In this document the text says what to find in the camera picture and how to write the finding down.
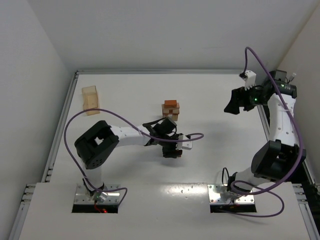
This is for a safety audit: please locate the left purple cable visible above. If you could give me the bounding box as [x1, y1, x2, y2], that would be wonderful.
[63, 108, 205, 202]

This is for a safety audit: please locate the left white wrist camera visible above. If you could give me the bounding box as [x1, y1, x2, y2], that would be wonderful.
[176, 134, 193, 150]

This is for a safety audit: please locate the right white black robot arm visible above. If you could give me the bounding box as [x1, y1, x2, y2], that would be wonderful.
[224, 70, 307, 195]

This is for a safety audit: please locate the light tan wood block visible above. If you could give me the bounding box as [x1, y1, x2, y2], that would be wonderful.
[171, 114, 179, 122]

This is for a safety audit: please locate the orange arch wood block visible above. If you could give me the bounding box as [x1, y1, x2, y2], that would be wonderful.
[164, 100, 178, 109]

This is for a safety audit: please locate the long light wood block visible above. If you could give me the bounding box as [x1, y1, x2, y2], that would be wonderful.
[161, 103, 180, 113]

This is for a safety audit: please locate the long red-brown wood block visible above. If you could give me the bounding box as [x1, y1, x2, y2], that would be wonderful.
[162, 109, 180, 116]

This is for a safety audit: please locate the black wall cable white plug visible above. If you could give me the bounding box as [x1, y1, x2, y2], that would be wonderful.
[287, 73, 297, 84]

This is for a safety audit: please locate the purple cable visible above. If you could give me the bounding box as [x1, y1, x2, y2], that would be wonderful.
[63, 108, 205, 202]
[219, 46, 305, 216]

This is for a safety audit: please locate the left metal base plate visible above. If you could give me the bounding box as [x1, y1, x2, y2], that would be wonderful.
[73, 184, 120, 205]

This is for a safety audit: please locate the clear plastic block box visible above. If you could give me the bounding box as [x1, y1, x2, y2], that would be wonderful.
[81, 85, 100, 116]

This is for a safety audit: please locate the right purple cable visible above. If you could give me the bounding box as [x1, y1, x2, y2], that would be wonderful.
[219, 46, 305, 216]

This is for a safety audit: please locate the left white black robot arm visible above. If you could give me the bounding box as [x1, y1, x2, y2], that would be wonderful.
[74, 117, 187, 196]

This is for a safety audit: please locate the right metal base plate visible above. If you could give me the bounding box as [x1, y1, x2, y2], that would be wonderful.
[207, 184, 255, 207]

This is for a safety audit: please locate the metal base plate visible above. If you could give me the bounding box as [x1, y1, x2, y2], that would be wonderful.
[207, 184, 255, 207]
[73, 184, 120, 205]

